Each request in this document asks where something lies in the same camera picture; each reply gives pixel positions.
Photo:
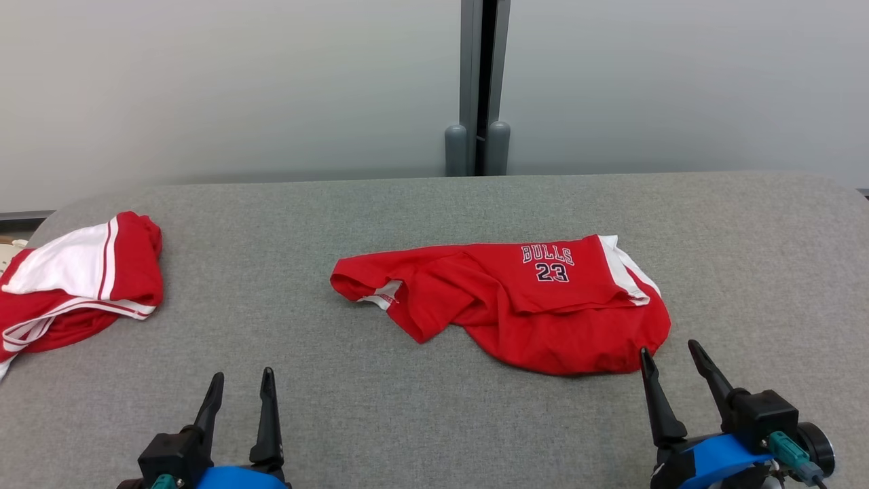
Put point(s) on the grey partition frame post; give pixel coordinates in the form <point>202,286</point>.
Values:
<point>468,68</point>

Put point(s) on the red Bulls 23 garment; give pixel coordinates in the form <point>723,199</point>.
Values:
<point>543,319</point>

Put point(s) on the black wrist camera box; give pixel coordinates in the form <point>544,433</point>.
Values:
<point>764,411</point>
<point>170,458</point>

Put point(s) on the grey cylindrical post foot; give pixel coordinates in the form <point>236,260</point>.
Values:
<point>498,153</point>
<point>455,153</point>

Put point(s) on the dark grey baseboard strip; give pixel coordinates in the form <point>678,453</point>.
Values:
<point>20,215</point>

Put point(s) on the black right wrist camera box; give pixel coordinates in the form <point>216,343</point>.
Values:
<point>764,411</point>

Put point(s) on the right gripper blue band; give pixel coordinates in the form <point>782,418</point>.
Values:
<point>719,458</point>

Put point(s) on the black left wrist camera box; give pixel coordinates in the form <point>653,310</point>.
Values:
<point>170,458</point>

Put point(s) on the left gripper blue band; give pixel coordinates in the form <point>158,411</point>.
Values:
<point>237,479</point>

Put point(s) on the white perforated laundry basket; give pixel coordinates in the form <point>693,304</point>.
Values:
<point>8,255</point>

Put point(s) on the red garment with white panel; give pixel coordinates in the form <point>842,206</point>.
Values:
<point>129,258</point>

